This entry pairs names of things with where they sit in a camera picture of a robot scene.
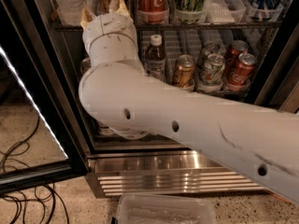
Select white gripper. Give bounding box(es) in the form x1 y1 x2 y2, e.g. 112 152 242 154
80 0 136 48

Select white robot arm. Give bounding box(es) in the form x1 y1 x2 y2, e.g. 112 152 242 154
78 12 299 203

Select red cola can top shelf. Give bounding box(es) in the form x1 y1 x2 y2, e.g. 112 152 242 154
137 0 168 24

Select front green white soda can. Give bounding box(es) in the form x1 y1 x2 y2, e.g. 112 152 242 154
80 58 91 75

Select brown tea bottle middle shelf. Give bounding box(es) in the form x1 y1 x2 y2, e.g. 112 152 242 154
145 35 165 81

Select brown tea bottle shelf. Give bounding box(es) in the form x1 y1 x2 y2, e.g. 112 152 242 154
145 35 165 81
98 121 115 136

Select gold can middle shelf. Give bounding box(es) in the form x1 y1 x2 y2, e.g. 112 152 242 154
172 54 195 91

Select rear white green can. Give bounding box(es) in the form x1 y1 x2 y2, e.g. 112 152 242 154
197 41 221 67

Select brown tea bottle bottom shelf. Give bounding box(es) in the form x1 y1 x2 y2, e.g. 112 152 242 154
98 121 115 136

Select clear water bottle bottom shelf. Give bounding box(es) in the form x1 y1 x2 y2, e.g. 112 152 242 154
112 128 148 140

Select stainless steel fridge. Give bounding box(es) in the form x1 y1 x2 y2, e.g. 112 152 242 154
35 0 271 195

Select rear red cola can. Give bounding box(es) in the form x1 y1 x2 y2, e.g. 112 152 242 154
223 40 249 76

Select open glass fridge door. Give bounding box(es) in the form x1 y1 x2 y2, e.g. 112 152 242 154
0 0 88 196

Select front red cola can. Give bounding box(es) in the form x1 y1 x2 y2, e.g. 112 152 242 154
227 52 256 86

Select clear plastic bin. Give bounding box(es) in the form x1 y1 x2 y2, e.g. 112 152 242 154
115 193 217 224

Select right sliding glass door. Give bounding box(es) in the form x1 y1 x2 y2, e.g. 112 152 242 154
270 58 299 113

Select black floor cables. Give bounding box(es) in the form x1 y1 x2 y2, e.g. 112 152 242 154
0 115 70 224

